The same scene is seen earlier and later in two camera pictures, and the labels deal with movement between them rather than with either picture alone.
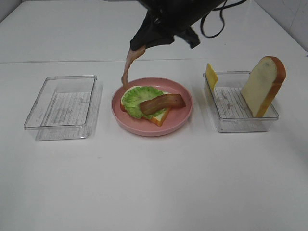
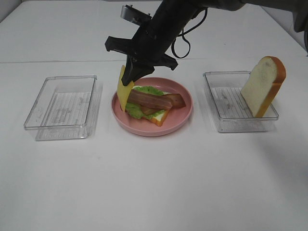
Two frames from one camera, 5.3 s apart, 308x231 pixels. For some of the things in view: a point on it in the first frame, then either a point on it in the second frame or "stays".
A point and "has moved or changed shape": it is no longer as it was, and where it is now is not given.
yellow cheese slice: (211, 76) to (122, 89)
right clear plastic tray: (230, 110) stays
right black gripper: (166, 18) to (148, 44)
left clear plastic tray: (67, 108) stays
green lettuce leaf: (133, 97) stays
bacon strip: (132, 55) has moved or changed shape
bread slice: (263, 85) stays
